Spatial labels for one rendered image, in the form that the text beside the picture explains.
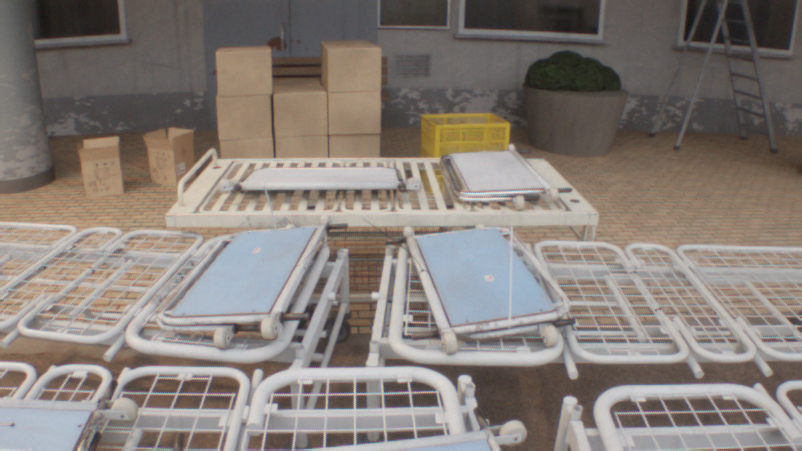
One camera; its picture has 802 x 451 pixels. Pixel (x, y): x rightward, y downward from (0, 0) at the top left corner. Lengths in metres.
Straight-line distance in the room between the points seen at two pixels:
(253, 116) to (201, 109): 2.67
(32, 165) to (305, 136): 2.42
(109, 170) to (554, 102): 4.02
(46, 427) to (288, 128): 3.33
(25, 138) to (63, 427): 4.19
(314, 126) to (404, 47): 2.58
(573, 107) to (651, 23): 2.11
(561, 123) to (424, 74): 1.75
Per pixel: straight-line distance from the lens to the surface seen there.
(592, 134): 6.07
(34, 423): 1.59
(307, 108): 4.47
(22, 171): 5.58
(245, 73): 4.42
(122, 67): 7.32
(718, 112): 8.28
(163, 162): 5.14
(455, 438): 1.43
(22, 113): 5.51
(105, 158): 5.01
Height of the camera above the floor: 1.48
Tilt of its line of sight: 22 degrees down
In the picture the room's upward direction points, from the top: 1 degrees clockwise
